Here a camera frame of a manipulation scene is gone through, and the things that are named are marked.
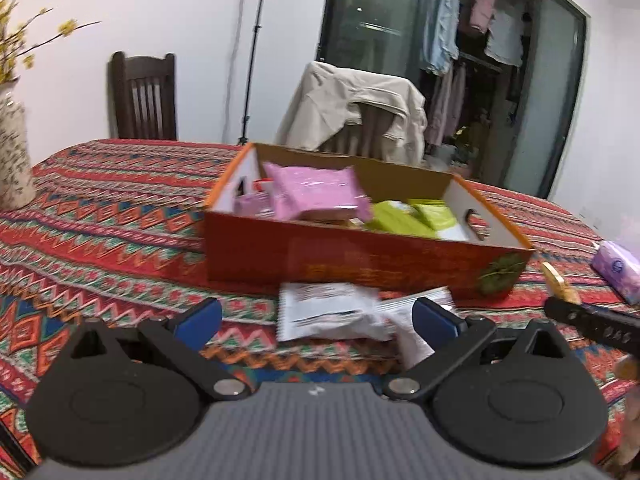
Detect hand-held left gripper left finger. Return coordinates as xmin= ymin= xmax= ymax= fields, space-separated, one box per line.
xmin=57 ymin=296 xmax=253 ymax=403

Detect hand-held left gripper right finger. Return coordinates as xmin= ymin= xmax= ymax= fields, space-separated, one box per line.
xmin=382 ymin=296 xmax=578 ymax=403

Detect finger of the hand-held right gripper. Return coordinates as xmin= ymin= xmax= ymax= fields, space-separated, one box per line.
xmin=543 ymin=295 xmax=640 ymax=357

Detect gold and white snack packet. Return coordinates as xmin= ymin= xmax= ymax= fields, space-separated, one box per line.
xmin=541 ymin=261 xmax=582 ymax=305
xmin=375 ymin=286 xmax=457 ymax=370
xmin=276 ymin=281 xmax=396 ymax=345

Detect red cardboard box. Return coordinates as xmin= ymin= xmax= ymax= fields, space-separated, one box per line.
xmin=201 ymin=141 xmax=537 ymax=302

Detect pale green snack packet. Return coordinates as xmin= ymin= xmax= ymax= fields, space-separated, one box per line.
xmin=407 ymin=199 xmax=460 ymax=232

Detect green long snack packet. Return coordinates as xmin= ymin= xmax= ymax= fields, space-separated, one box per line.
xmin=362 ymin=200 xmax=438 ymax=237

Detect small pink snack packet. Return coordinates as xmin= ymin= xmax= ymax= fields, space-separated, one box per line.
xmin=234 ymin=191 xmax=277 ymax=219

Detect large pink snack packet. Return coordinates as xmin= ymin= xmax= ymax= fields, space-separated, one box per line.
xmin=261 ymin=161 xmax=375 ymax=222

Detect purple tissue pack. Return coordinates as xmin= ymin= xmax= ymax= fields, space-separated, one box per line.
xmin=590 ymin=240 xmax=640 ymax=307

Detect brown wooden chair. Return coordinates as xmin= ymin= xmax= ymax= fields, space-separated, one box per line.
xmin=320 ymin=101 xmax=398 ymax=160

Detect grey pink hanging garment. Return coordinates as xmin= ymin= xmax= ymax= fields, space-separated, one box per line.
xmin=447 ymin=62 xmax=468 ymax=136
xmin=425 ymin=62 xmax=456 ymax=147

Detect dark wooden chair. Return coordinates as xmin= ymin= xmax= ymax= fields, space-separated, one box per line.
xmin=109 ymin=51 xmax=179 ymax=142

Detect floral patterned vase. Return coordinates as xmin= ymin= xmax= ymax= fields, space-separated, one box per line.
xmin=0 ymin=87 xmax=37 ymax=211

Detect beige jacket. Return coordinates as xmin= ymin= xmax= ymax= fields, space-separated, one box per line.
xmin=276 ymin=61 xmax=429 ymax=167

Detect studio light on stand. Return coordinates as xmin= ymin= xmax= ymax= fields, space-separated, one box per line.
xmin=236 ymin=0 xmax=274 ymax=147

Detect pale blue hanging garment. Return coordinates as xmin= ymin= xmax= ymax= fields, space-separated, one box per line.
xmin=485 ymin=5 xmax=526 ymax=68

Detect light blue denim shirt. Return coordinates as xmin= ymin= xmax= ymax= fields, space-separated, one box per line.
xmin=419 ymin=0 xmax=462 ymax=77

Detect sliding glass door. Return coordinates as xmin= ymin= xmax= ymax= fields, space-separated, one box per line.
xmin=315 ymin=0 xmax=588 ymax=201

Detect yellow flower branches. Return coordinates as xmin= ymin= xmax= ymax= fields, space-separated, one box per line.
xmin=0 ymin=0 xmax=103 ymax=88

